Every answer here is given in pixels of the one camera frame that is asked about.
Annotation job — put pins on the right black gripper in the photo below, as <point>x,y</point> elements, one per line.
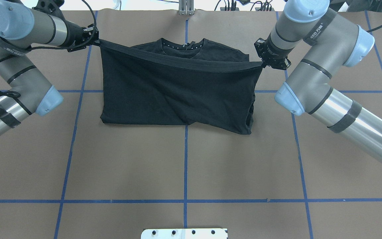
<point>271,50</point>

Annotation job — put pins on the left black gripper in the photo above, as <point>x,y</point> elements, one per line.
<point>74,34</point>

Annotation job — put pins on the black printed t-shirt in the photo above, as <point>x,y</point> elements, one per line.
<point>166,83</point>

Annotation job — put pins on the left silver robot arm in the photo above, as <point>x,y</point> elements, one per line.
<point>24,90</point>

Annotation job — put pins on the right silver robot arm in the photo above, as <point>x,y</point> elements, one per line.
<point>334,42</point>

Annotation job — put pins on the aluminium frame post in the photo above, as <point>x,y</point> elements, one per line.
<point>186,7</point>

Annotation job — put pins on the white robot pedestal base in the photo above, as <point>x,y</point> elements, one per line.
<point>185,233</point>

